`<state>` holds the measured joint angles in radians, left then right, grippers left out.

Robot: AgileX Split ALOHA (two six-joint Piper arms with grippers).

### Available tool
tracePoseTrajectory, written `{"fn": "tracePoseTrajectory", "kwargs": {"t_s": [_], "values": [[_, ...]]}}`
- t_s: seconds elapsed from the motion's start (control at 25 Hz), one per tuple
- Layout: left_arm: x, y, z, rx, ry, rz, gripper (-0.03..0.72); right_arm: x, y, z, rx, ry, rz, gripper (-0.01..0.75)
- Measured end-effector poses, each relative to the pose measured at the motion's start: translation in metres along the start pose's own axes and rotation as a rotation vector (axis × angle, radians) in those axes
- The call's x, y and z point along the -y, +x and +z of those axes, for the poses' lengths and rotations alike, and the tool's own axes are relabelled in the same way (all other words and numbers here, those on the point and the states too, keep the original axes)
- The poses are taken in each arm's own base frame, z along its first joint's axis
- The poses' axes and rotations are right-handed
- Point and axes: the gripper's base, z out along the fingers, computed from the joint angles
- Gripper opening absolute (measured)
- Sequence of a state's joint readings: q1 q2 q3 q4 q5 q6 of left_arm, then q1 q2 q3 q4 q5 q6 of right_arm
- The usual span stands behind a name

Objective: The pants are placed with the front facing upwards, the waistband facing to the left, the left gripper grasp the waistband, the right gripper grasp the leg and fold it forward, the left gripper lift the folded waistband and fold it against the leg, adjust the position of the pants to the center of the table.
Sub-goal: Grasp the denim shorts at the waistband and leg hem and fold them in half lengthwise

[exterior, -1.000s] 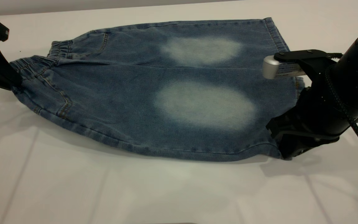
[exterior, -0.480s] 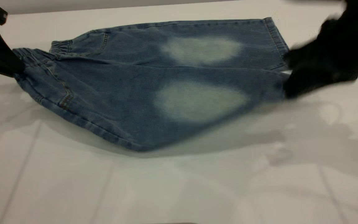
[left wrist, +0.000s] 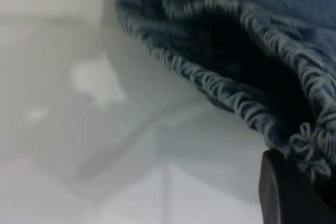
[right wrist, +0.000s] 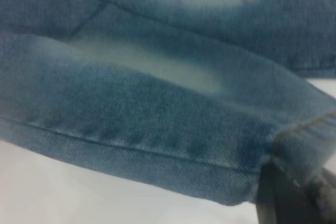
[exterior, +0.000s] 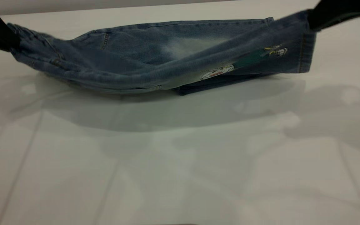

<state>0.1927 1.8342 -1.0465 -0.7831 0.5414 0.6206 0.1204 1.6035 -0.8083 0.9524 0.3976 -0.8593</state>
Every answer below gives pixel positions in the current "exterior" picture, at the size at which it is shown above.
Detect blue denim jeans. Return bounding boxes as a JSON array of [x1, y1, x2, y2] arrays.
[[7, 9, 317, 96]]

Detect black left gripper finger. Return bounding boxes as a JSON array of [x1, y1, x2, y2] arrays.
[[0, 14, 20, 52]]

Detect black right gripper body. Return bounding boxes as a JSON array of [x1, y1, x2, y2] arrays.
[[324, 0, 360, 21]]

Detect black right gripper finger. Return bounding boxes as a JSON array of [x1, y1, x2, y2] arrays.
[[307, 6, 340, 31]]

